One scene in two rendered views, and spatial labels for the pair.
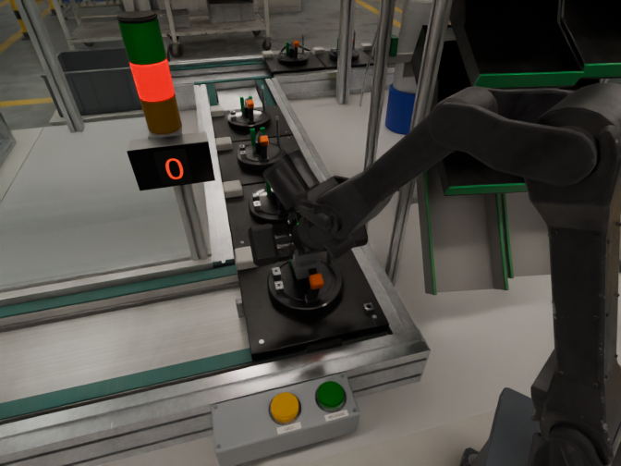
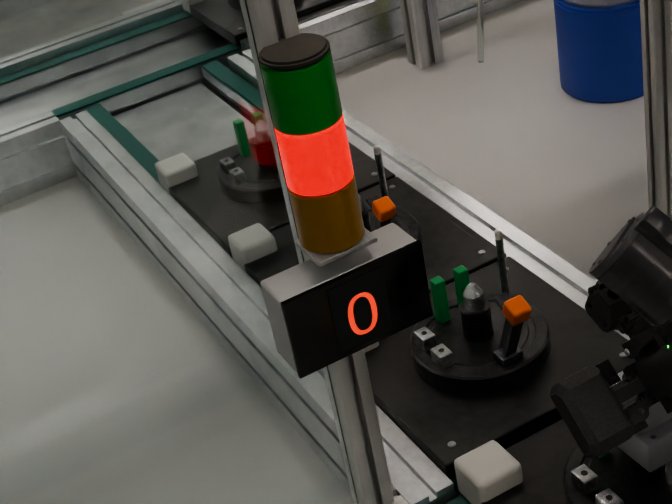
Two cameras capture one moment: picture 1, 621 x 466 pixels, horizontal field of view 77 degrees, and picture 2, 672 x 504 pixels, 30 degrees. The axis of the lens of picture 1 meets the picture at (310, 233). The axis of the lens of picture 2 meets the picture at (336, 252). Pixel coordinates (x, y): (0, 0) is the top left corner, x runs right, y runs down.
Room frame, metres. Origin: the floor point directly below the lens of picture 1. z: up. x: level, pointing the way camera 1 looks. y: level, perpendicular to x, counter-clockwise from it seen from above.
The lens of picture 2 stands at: (-0.23, 0.33, 1.76)
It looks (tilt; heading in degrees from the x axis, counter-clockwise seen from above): 32 degrees down; 352
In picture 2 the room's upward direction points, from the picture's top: 12 degrees counter-clockwise
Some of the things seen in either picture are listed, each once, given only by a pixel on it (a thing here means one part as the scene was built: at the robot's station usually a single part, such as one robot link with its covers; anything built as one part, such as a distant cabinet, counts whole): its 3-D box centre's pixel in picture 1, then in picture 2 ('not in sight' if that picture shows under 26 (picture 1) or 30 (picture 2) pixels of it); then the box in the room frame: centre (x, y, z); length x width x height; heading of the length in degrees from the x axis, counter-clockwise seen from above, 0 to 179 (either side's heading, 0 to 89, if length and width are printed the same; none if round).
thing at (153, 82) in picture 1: (152, 78); (314, 149); (0.57, 0.22, 1.33); 0.05 x 0.05 x 0.05
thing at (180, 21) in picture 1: (165, 19); not in sight; (5.59, 1.85, 0.36); 0.60 x 0.40 x 0.15; 106
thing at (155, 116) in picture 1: (161, 112); (326, 208); (0.57, 0.22, 1.28); 0.05 x 0.05 x 0.05
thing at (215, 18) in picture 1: (231, 10); not in sight; (5.97, 1.07, 0.40); 0.61 x 0.41 x 0.22; 104
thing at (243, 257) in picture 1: (247, 260); (489, 477); (0.57, 0.13, 0.97); 0.05 x 0.05 x 0.04; 15
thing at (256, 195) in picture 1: (277, 193); (475, 315); (0.75, 0.08, 1.01); 0.24 x 0.24 x 0.13; 15
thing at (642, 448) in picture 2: (302, 247); (634, 403); (0.51, 0.01, 1.06); 0.08 x 0.04 x 0.07; 15
